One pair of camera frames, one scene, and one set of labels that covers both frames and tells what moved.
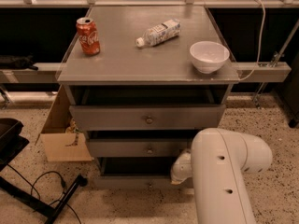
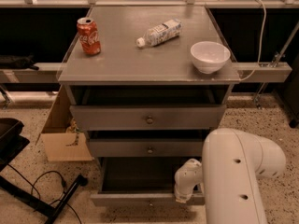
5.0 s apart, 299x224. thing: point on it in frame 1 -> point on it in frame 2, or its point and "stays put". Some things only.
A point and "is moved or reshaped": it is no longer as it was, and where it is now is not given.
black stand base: [37, 203] stays put
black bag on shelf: [9, 63] stays put
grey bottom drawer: [136, 173] is moved or reshaped
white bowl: [208, 56] stays put
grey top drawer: [148, 117] stays put
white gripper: [179, 168] -> [183, 189]
